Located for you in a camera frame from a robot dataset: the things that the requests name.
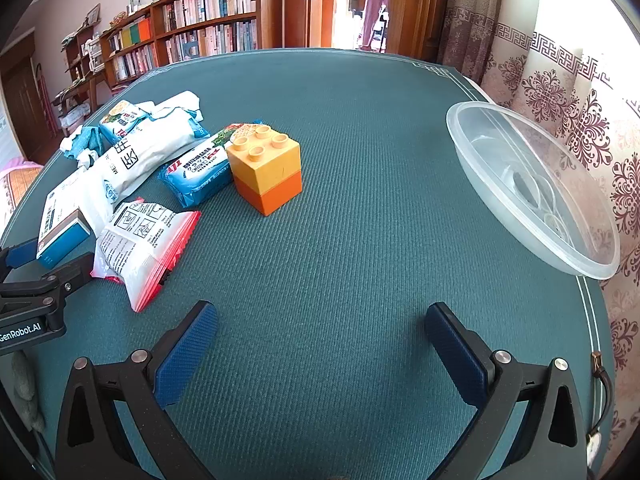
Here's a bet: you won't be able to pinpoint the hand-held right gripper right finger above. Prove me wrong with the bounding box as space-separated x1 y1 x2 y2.
424 302 587 480

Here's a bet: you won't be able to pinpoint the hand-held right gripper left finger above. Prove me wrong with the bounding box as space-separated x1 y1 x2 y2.
54 300 221 480

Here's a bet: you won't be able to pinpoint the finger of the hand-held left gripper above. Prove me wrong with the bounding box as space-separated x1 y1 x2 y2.
0 252 96 317
0 241 41 283

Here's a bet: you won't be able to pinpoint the blue and white small box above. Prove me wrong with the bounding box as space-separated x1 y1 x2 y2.
36 210 92 267

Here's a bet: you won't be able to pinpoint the white pouch with blue print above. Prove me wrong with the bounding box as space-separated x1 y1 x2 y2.
44 169 117 241

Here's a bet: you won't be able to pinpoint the white red-edged snack packet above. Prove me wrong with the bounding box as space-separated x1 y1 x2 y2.
90 199 202 313

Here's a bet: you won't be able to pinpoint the teal cloth with white ribbon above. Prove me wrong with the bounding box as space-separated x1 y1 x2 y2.
59 125 108 168

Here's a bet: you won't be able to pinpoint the white medical pack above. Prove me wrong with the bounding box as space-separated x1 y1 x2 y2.
82 106 211 206

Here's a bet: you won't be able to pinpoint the blue cracker packet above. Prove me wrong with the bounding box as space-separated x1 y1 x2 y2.
98 101 151 146
157 121 264 208

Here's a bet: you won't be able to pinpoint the clear plastic bowl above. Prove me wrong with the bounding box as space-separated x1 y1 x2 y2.
446 101 621 280

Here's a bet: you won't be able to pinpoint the yellow and orange toy block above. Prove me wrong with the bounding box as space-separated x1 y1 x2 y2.
226 125 303 217

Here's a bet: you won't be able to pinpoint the person's left hand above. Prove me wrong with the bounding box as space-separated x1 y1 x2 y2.
11 352 45 432

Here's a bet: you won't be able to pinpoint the open wooden shelf unit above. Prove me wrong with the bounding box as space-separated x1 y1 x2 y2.
60 24 108 118

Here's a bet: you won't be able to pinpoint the low wooden bookcase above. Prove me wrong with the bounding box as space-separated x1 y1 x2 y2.
99 14 157 87

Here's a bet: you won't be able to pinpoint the white patterned curtain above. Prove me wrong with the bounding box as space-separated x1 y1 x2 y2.
477 0 640 441

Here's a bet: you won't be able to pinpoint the wooden bookshelf with books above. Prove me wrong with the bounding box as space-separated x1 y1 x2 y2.
107 0 258 83

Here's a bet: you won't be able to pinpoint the wooden door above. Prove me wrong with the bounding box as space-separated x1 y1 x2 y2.
387 0 453 63

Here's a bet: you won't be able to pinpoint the brown curtain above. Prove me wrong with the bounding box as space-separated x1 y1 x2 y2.
437 0 507 83

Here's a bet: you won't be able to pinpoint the tall wooden bookcase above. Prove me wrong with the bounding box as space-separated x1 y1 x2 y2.
150 0 285 68

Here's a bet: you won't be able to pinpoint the hanging mauve pants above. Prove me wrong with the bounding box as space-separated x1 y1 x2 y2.
361 0 392 52

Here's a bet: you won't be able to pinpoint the wooden door frame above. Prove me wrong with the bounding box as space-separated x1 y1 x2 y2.
285 0 337 51

